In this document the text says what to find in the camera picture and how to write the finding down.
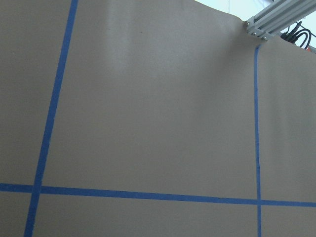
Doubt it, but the grey aluminium frame post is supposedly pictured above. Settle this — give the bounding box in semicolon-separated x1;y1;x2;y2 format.
246;0;316;40

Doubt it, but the black cable bundle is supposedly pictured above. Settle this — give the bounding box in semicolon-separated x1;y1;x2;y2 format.
281;21;316;50

